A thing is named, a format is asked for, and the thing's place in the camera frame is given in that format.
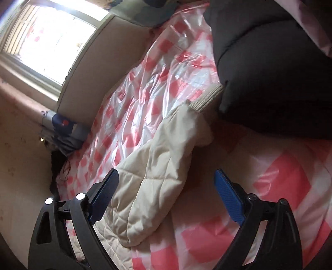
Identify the red white checkered plastic sheet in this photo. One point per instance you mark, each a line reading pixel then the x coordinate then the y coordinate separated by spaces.
pixel 197 230

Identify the bright window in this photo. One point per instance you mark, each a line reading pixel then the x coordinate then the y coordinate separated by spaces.
pixel 41 40

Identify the beige quilted jacket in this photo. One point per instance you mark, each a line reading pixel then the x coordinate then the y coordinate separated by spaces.
pixel 152 177

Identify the blue grey patterned pillow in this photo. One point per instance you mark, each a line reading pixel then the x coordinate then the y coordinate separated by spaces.
pixel 63 134

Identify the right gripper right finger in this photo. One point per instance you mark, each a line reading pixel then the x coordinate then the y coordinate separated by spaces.
pixel 268 237

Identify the beige headboard panel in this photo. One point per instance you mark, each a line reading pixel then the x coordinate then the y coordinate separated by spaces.
pixel 111 52

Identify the black garment on bed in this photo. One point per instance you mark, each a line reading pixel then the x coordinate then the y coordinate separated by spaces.
pixel 274 61

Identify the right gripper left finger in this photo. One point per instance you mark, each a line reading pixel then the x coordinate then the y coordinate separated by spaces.
pixel 50 246

